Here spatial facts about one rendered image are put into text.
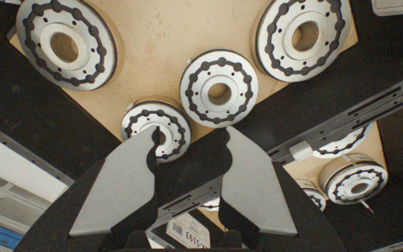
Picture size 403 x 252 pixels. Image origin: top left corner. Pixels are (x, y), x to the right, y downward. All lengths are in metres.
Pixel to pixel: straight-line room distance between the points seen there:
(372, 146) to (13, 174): 0.88
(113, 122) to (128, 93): 0.06
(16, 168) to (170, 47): 0.59
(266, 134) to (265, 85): 0.09
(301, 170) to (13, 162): 0.73
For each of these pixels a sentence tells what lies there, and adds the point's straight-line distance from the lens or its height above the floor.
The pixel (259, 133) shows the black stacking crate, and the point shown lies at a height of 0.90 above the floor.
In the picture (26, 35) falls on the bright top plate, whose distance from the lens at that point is 0.28.
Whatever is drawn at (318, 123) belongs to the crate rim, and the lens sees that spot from 0.20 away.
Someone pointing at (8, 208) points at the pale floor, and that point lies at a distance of 2.58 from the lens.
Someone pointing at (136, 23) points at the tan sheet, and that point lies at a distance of 0.25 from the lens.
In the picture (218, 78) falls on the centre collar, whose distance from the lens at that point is 0.21.
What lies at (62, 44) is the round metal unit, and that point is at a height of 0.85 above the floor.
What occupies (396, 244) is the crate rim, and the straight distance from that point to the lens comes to 0.46.
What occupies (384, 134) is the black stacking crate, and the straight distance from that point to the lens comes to 0.42.
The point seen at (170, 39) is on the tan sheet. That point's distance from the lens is 0.24.
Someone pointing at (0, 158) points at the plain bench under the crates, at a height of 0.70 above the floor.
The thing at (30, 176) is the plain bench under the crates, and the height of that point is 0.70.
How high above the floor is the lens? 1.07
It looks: 61 degrees down
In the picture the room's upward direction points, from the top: 178 degrees clockwise
